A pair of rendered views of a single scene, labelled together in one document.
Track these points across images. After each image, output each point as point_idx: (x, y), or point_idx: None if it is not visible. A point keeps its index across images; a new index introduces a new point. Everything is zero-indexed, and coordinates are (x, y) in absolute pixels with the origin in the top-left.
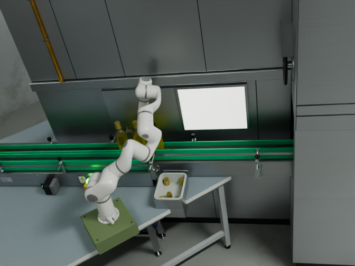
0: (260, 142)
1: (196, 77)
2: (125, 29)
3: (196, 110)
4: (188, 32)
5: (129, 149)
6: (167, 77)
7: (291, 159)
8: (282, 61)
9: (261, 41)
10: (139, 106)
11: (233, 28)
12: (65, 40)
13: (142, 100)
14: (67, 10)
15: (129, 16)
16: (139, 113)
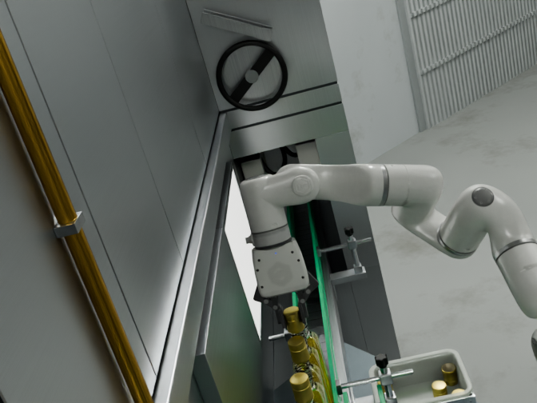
0: None
1: (216, 180)
2: (135, 93)
3: (244, 269)
4: (171, 73)
5: (496, 188)
6: (208, 205)
7: (319, 244)
8: (214, 104)
9: (198, 70)
10: (300, 255)
11: (183, 50)
12: (89, 199)
13: (289, 232)
14: (52, 45)
15: (125, 46)
16: (386, 173)
